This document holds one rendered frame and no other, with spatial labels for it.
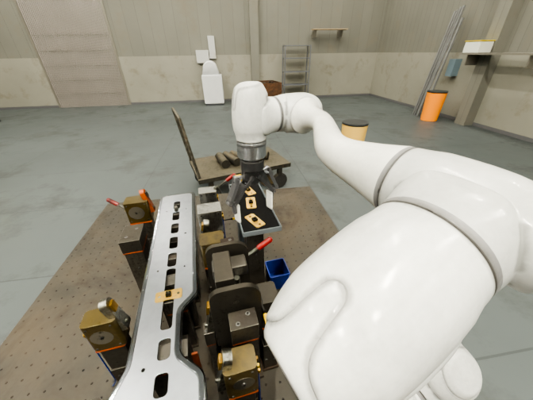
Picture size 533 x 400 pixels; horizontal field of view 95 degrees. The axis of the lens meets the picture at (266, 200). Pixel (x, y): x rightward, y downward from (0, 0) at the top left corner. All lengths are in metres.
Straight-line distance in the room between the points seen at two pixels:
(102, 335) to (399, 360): 0.81
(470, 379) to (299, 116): 0.76
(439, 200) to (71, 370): 1.26
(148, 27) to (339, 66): 7.14
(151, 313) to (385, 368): 0.76
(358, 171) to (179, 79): 10.56
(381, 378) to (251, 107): 0.60
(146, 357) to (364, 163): 0.72
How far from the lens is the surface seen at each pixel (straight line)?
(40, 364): 1.38
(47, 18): 11.97
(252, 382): 0.73
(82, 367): 1.28
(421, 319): 0.23
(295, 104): 0.73
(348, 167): 0.40
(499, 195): 0.31
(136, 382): 0.81
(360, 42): 11.97
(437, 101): 8.18
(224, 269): 0.69
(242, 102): 0.69
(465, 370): 0.84
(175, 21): 10.83
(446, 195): 0.29
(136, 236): 1.17
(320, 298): 0.22
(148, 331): 0.87
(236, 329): 0.66
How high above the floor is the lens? 1.68
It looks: 31 degrees down
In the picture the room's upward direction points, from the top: 1 degrees counter-clockwise
